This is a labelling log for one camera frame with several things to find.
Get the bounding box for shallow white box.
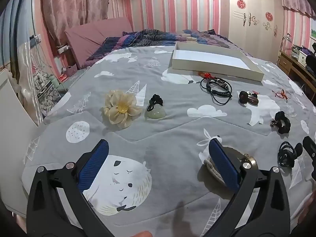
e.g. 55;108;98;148
168;42;264;82

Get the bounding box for wall socket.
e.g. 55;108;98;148
29;35;42;47

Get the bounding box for red string bracelet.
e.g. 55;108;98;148
272;89;289;102

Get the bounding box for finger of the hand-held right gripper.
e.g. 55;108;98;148
302;136;316;178

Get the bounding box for black braided cord bracelets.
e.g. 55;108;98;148
199;77;234;105

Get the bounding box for clear plastic bag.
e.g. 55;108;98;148
18;42;43;126

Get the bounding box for wooden desk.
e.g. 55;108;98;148
278;49;316;94

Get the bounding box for thin black hair tie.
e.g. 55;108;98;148
277;142;303;167

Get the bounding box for pink headboard cushion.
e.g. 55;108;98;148
65;17;134;70

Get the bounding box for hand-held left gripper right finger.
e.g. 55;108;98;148
202;138;290;237

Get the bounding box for cream fabric flower hair tie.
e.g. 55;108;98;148
102;89;144;129

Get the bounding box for striped folded quilt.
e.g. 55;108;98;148
85;29;252;62

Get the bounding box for jade pendant with black cord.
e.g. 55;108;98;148
144;94;166;120

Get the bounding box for grey printed bedsheet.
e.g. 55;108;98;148
21;46;316;237

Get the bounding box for white storage box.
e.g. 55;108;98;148
291;44;307;63

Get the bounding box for white board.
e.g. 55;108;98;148
0;70;46;215

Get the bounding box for pink patterned curtain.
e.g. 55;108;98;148
41;0;110;47

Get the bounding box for black white floral fabric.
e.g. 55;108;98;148
33;70;62;116

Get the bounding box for pink basket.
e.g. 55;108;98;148
62;64;78;77

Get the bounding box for black scrunchie with silver ornament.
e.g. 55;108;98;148
270;111;292;134

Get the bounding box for cream wardrobe with decals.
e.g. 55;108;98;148
228;0;284;65

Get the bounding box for desk lamp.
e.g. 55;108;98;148
283;33;293;52

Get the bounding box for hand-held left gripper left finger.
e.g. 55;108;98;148
26;139;111;237

